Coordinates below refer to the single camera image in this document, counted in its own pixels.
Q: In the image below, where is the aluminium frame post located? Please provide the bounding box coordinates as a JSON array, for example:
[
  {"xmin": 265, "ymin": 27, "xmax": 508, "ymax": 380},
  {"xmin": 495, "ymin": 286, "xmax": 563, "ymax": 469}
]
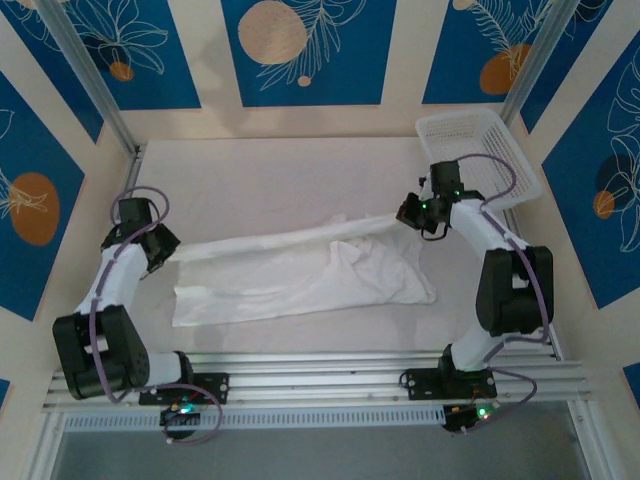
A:
[
  {"xmin": 499, "ymin": 0, "xmax": 574, "ymax": 127},
  {"xmin": 36, "ymin": 0, "xmax": 140, "ymax": 157}
]

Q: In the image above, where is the white t-shirt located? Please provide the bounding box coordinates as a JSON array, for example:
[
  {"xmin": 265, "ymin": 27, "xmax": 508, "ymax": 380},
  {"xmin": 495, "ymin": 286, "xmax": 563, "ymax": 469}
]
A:
[{"xmin": 171, "ymin": 212, "xmax": 438, "ymax": 329}]

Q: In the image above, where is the white slotted cable duct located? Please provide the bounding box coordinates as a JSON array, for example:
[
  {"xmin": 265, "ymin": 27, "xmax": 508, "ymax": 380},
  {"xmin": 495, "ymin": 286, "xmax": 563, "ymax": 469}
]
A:
[{"xmin": 62, "ymin": 403, "xmax": 447, "ymax": 434}]

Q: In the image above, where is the white plastic mesh basket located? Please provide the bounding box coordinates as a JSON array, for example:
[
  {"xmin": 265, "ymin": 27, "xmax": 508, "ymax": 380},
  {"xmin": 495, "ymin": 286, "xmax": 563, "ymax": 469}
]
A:
[{"xmin": 415, "ymin": 108, "xmax": 545, "ymax": 211}]

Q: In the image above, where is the aluminium table side rail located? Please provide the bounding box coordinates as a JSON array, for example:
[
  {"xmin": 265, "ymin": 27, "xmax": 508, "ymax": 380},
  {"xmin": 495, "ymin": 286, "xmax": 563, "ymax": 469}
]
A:
[
  {"xmin": 27, "ymin": 143, "xmax": 147, "ymax": 480},
  {"xmin": 502, "ymin": 207, "xmax": 609, "ymax": 480}
]

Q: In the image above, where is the black controller board green light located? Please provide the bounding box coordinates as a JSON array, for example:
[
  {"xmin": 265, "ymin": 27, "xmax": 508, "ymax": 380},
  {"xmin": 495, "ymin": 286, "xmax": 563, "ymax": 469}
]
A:
[
  {"xmin": 441, "ymin": 401, "xmax": 497, "ymax": 435},
  {"xmin": 159, "ymin": 401, "xmax": 202, "ymax": 442}
]

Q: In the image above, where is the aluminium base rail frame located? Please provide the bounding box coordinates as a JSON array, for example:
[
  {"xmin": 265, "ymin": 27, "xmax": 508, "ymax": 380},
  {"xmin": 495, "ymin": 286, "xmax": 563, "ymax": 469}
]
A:
[{"xmin": 42, "ymin": 351, "xmax": 597, "ymax": 414}]

